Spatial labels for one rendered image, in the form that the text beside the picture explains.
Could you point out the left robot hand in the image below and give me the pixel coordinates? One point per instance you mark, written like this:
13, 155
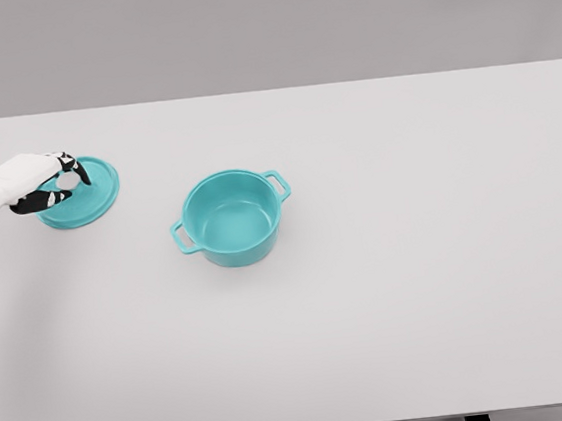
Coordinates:
26, 173

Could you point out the teal pot lid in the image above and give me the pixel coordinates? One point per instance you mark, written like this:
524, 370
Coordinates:
93, 190

